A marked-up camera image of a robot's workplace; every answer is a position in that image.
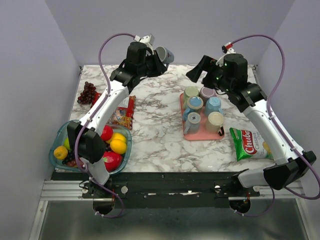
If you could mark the teal plastic fruit bowl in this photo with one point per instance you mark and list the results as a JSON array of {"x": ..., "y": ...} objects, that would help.
[{"x": 62, "y": 135}]

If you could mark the yellow lemon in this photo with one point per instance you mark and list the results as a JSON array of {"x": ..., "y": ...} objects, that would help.
[
  {"x": 118, "y": 146},
  {"x": 117, "y": 136}
]

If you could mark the red candy bag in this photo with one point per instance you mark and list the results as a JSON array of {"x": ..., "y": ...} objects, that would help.
[{"x": 123, "y": 115}]

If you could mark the red dragon fruit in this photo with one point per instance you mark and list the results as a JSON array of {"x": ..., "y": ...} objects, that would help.
[{"x": 112, "y": 160}]

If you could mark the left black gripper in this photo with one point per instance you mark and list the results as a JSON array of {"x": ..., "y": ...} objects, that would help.
[{"x": 159, "y": 67}]

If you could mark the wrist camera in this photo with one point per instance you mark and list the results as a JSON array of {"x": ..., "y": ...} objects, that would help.
[
  {"x": 228, "y": 49},
  {"x": 148, "y": 40}
]

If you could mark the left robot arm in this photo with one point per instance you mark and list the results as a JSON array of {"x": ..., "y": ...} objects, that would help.
[{"x": 141, "y": 61}]

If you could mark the orange fruit in bowl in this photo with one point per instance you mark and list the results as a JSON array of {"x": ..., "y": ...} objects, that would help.
[{"x": 60, "y": 152}]

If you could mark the red apple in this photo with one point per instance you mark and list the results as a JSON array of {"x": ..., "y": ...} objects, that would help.
[{"x": 107, "y": 133}]

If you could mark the green fruit in bowl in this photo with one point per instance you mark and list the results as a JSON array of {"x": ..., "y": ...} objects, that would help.
[{"x": 66, "y": 144}]

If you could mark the cream mug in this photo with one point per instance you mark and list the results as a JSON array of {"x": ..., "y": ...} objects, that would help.
[{"x": 215, "y": 123}]

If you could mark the yellow lemon lower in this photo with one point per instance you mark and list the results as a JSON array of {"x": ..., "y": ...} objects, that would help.
[{"x": 118, "y": 146}]

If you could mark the grey-blue mug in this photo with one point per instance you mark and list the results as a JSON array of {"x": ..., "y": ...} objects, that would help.
[{"x": 192, "y": 124}]

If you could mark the purple mug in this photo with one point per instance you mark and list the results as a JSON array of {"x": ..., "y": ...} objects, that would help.
[{"x": 206, "y": 93}]

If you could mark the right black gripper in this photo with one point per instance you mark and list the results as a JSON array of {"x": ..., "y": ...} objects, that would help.
[{"x": 207, "y": 64}]

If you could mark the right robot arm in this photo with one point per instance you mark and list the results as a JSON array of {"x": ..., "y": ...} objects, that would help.
[{"x": 231, "y": 76}]

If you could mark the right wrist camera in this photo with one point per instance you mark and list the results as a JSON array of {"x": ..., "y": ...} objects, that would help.
[{"x": 228, "y": 49}]

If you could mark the purple grapes in bowl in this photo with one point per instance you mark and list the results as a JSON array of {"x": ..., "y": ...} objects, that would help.
[{"x": 69, "y": 160}]

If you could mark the blue butterfly mug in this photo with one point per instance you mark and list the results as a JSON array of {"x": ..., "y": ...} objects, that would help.
[{"x": 194, "y": 104}]

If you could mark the dark grapes on table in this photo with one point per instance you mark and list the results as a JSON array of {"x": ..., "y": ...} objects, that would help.
[{"x": 87, "y": 96}]

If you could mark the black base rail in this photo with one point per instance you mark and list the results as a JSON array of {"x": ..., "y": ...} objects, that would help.
[{"x": 163, "y": 190}]

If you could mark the light blue faceted mug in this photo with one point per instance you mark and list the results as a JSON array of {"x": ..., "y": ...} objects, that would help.
[{"x": 213, "y": 104}]

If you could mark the dark blue-grey mug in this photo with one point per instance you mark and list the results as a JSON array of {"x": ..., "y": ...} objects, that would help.
[{"x": 165, "y": 55}]

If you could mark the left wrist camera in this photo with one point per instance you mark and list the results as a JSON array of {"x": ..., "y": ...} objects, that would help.
[{"x": 148, "y": 40}]

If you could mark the light green mug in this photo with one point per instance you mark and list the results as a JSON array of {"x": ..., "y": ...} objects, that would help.
[{"x": 190, "y": 91}]

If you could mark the pink tray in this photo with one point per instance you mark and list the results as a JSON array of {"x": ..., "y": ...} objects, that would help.
[{"x": 202, "y": 134}]

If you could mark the yellow lemon upper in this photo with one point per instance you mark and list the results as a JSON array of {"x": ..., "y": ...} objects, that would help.
[{"x": 117, "y": 136}]

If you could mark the green cassava chips bag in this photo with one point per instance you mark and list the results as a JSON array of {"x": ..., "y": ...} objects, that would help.
[{"x": 249, "y": 145}]

